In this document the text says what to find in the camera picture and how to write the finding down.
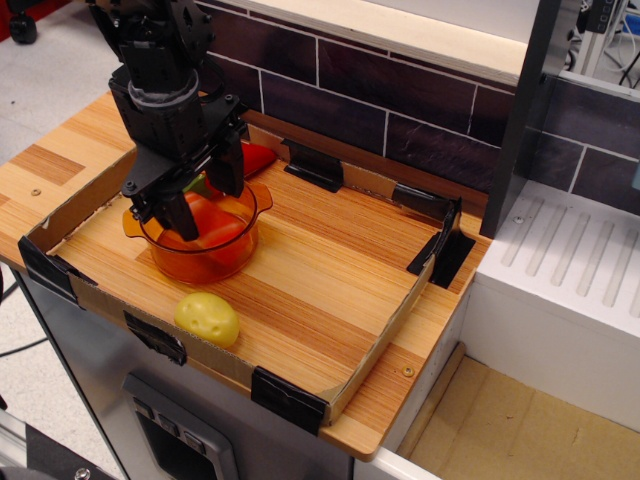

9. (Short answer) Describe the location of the red toy chili pepper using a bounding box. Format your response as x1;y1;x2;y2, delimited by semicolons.
183;142;278;199

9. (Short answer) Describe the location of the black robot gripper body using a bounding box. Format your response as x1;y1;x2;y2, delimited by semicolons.
109;41;246;220

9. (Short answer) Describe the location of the cardboard fence with black tape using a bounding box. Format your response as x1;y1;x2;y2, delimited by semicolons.
2;95;488;452

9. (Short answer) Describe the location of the yellow toy potato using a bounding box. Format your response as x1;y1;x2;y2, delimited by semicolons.
174;292;240;348

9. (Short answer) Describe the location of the toy oven control panel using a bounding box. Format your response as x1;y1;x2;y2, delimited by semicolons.
123;374;239;479

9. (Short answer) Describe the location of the salmon nigiri sushi toy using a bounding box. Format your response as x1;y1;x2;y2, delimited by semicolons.
185;193;246;266

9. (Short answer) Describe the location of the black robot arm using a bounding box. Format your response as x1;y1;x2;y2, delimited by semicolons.
88;1;246;241

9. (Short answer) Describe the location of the dark grey vertical post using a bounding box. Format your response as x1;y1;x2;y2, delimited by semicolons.
480;0;580;238

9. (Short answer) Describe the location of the orange transparent plastic pot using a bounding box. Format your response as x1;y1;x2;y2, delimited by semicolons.
123;184;273;284

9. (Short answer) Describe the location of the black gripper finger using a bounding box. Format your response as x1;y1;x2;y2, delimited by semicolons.
206;130;244;198
152;192;199;241

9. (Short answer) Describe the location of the white toy sink drainboard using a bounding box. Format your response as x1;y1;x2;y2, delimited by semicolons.
461;182;639;429

